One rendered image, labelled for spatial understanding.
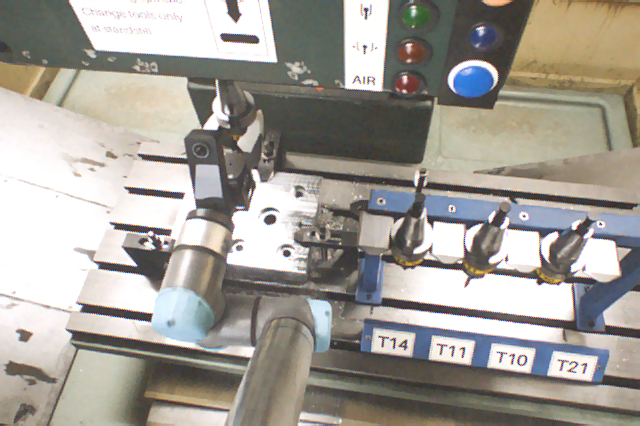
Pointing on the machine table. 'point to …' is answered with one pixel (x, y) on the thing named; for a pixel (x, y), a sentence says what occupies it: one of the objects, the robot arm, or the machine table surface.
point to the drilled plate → (299, 266)
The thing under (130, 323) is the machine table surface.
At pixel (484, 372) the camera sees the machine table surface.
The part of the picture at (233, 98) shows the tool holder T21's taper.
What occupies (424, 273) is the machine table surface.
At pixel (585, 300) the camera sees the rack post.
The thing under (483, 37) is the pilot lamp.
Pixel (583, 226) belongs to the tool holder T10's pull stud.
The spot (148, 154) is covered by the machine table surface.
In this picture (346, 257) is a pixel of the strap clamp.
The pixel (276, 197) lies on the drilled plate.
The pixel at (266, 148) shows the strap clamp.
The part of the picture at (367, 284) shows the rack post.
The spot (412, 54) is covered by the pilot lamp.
